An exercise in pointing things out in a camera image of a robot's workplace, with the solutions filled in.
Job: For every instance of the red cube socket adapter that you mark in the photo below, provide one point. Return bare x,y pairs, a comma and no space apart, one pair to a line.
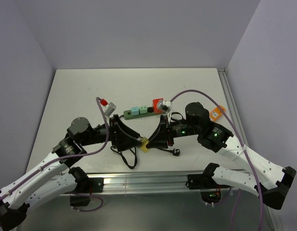
155,103

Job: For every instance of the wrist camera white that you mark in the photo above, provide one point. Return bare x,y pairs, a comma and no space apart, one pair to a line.
166,107
108,107

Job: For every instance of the yellow plug adapter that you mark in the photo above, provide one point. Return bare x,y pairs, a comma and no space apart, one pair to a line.
144,142

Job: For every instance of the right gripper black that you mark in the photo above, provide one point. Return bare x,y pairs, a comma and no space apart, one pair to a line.
159,139

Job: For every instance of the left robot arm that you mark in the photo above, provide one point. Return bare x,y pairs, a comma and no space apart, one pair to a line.
56,174

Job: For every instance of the green power strip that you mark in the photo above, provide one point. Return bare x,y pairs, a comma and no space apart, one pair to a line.
127,114

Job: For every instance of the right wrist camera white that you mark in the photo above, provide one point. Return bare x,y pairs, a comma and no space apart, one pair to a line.
166,107

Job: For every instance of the aluminium front rail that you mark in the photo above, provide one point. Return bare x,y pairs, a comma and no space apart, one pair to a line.
141,183

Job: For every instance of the aluminium side rail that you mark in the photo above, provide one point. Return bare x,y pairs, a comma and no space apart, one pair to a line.
231,104

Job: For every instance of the teal wall charger plug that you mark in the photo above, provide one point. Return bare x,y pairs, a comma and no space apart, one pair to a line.
135,111

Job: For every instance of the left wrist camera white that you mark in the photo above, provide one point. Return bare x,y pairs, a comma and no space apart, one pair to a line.
108,107

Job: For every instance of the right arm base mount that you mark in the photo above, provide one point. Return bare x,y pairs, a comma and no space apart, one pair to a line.
211,192

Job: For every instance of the orange power strip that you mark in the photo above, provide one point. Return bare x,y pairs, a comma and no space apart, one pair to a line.
216,113

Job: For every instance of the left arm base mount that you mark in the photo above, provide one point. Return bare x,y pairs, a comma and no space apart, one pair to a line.
91,186

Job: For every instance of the green wall charger plug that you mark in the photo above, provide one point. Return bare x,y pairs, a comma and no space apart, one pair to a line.
143,110

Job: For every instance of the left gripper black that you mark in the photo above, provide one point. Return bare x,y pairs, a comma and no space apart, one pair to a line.
122,146

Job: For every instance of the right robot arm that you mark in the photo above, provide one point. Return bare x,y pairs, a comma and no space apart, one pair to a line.
263,178

